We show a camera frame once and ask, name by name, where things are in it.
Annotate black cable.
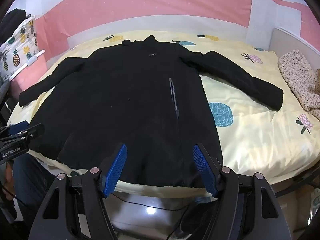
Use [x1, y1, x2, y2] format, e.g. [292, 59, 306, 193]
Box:
[116, 197, 193, 239]

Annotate floral patterned pillow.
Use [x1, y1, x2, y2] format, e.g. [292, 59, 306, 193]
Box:
[278, 49, 320, 120]

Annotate pink storage box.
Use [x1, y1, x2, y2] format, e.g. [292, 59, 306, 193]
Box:
[10, 49, 48, 93]

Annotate dark slipper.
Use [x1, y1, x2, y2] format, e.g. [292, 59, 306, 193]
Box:
[174, 202, 215, 240]

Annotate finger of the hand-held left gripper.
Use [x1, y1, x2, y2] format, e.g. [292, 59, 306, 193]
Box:
[14, 123, 45, 142]
[8, 121, 30, 135]

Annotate yellow pineapple print blanket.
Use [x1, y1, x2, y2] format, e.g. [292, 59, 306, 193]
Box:
[6, 28, 320, 200]

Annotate black hanging garment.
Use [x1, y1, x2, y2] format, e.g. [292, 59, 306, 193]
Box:
[0, 8, 27, 46]

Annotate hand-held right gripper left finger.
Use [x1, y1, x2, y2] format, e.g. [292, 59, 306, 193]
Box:
[29, 143, 128, 240]

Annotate person's jeans leg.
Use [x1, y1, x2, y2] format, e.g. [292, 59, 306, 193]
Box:
[10, 153, 61, 232]

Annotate black jacket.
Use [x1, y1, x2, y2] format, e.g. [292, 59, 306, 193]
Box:
[19, 34, 284, 189]

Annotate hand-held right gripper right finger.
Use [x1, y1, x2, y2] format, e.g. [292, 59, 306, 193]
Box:
[192, 143, 292, 240]

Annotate white pineapple print cloth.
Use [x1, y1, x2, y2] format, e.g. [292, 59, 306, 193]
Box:
[0, 17, 38, 80]

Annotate grey bed headboard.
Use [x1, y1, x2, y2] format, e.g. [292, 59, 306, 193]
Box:
[268, 27, 320, 64]

